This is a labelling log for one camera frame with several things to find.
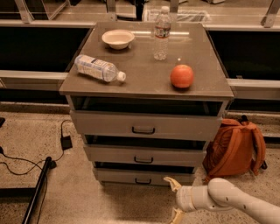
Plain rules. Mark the grey drawer cabinet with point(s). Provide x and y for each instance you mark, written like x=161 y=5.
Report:
x=148 y=88

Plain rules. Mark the black power adapter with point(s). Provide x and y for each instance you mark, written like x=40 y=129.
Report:
x=66 y=142

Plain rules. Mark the grey bottom drawer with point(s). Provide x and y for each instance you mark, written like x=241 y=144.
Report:
x=146 y=178

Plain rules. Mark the grey drawer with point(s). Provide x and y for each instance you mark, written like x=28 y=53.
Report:
x=146 y=178
x=143 y=155
x=176 y=127

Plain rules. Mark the grey top drawer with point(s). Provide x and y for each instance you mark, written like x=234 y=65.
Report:
x=176 y=127

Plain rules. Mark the white paper bowl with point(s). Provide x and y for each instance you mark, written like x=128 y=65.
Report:
x=118 y=39

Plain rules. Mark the black stand leg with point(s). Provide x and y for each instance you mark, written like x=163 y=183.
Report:
x=31 y=193

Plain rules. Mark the orange backpack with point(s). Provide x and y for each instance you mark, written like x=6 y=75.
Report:
x=237 y=148

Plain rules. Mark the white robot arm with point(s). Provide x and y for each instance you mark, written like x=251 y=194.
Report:
x=220 y=195

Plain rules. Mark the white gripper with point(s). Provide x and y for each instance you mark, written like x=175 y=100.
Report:
x=184 y=199

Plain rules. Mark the lying clear water bottle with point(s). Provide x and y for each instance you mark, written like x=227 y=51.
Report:
x=99 y=69

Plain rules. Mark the red apple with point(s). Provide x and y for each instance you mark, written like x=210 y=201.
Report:
x=182 y=76

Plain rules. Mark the upright clear water bottle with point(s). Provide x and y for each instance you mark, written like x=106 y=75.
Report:
x=161 y=33

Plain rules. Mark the grey middle drawer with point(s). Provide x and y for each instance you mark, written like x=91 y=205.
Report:
x=143 y=155

